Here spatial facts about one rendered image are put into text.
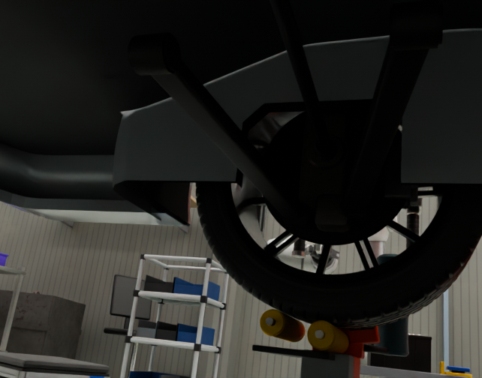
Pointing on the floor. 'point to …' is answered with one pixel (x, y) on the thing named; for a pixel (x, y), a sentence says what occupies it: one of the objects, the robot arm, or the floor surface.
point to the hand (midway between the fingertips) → (318, 247)
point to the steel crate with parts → (36, 323)
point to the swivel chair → (122, 285)
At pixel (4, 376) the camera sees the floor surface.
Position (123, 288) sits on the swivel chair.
